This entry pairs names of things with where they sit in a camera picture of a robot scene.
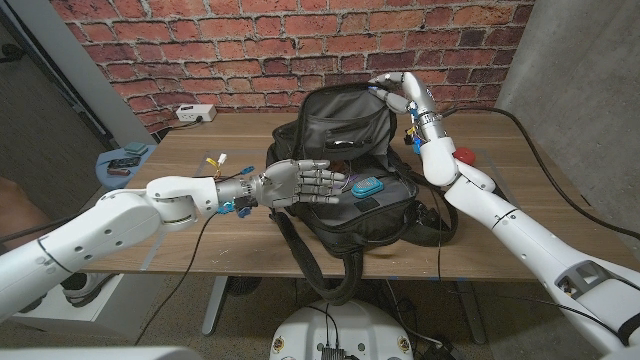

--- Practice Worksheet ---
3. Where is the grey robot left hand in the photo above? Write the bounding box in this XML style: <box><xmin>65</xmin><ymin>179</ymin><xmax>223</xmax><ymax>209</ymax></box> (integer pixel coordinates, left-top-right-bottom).
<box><xmin>214</xmin><ymin>158</ymin><xmax>347</xmax><ymax>209</ymax></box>

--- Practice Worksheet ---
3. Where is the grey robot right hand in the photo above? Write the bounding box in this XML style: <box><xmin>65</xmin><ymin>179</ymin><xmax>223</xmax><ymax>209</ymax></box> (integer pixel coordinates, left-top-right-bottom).
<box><xmin>367</xmin><ymin>71</ymin><xmax>449</xmax><ymax>144</ymax></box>

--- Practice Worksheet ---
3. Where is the black backpack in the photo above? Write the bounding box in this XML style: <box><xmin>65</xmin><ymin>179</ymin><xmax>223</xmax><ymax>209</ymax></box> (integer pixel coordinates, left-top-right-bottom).
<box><xmin>264</xmin><ymin>82</ymin><xmax>459</xmax><ymax>307</ymax></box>

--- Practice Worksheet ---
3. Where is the small teal pouch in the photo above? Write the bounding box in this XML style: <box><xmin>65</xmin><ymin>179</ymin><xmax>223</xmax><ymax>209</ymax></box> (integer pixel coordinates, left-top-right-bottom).
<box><xmin>350</xmin><ymin>177</ymin><xmax>385</xmax><ymax>199</ymax></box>

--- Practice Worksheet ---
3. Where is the red ball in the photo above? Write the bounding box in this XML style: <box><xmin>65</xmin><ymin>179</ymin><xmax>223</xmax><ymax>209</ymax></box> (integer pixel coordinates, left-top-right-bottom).
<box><xmin>453</xmin><ymin>146</ymin><xmax>477</xmax><ymax>166</ymax></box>

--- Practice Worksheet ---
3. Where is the white power strip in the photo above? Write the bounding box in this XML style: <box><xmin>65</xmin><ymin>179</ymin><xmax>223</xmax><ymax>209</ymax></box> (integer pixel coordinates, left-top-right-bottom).
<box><xmin>175</xmin><ymin>103</ymin><xmax>218</xmax><ymax>124</ymax></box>

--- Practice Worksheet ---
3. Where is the black round fan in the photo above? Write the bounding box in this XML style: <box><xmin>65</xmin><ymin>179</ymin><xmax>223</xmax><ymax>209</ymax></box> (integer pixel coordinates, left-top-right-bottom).
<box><xmin>224</xmin><ymin>276</ymin><xmax>264</xmax><ymax>297</ymax></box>

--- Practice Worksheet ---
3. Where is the printed red brick backdrop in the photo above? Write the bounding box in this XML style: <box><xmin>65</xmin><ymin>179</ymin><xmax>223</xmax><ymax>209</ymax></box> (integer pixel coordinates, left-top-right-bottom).
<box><xmin>49</xmin><ymin>0</ymin><xmax>536</xmax><ymax>134</ymax></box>

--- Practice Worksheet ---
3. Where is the metal table leg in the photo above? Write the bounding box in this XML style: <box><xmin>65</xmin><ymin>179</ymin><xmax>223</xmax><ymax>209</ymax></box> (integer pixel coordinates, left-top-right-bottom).
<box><xmin>457</xmin><ymin>280</ymin><xmax>487</xmax><ymax>345</ymax></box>
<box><xmin>201</xmin><ymin>275</ymin><xmax>229</xmax><ymax>336</ymax></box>

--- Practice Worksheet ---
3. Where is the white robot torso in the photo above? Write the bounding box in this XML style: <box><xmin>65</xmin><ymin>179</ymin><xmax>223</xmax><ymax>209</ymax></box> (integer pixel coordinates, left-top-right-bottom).
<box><xmin>269</xmin><ymin>299</ymin><xmax>415</xmax><ymax>360</ymax></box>

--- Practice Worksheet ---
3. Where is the blue round stool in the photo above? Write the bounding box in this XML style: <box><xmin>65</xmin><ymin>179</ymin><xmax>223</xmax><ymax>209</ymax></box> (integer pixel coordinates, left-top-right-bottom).
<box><xmin>94</xmin><ymin>144</ymin><xmax>159</xmax><ymax>197</ymax></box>

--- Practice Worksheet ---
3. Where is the grey and black sneaker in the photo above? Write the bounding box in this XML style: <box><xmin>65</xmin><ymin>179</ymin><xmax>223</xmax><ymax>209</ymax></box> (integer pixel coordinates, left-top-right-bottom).
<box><xmin>60</xmin><ymin>272</ymin><xmax>114</xmax><ymax>307</ymax></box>

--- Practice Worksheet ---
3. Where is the white low platform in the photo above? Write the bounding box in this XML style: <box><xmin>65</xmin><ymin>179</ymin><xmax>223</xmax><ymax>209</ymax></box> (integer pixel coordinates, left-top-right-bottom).
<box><xmin>14</xmin><ymin>272</ymin><xmax>166</xmax><ymax>341</ymax></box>

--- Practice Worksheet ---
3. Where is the person's bare leg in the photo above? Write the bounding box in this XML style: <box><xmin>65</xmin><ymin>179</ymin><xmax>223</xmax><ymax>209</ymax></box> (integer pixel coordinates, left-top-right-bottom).
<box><xmin>0</xmin><ymin>174</ymin><xmax>49</xmax><ymax>251</ymax></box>

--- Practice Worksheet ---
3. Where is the colourful item with purple cord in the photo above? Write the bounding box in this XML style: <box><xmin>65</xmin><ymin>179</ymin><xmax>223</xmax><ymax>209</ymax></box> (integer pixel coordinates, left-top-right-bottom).
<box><xmin>332</xmin><ymin>159</ymin><xmax>361</xmax><ymax>194</ymax></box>

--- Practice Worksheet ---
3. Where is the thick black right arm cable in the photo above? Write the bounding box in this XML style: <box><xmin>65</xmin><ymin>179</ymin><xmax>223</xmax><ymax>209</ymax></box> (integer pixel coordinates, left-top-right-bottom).
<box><xmin>439</xmin><ymin>105</ymin><xmax>640</xmax><ymax>241</ymax></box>

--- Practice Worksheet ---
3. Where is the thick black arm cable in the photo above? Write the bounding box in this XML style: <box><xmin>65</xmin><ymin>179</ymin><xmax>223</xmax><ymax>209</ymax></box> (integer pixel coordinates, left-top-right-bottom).
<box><xmin>0</xmin><ymin>214</ymin><xmax>76</xmax><ymax>245</ymax></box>
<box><xmin>439</xmin><ymin>105</ymin><xmax>640</xmax><ymax>241</ymax></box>

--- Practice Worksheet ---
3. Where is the black power strip cord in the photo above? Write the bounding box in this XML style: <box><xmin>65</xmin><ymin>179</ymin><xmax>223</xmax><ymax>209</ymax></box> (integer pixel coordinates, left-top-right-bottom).
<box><xmin>169</xmin><ymin>117</ymin><xmax>204</xmax><ymax>132</ymax></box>

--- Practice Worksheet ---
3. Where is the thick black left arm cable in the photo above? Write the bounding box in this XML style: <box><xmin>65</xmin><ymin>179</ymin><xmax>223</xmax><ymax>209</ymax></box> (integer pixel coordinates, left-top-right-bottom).
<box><xmin>0</xmin><ymin>214</ymin><xmax>76</xmax><ymax>245</ymax></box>

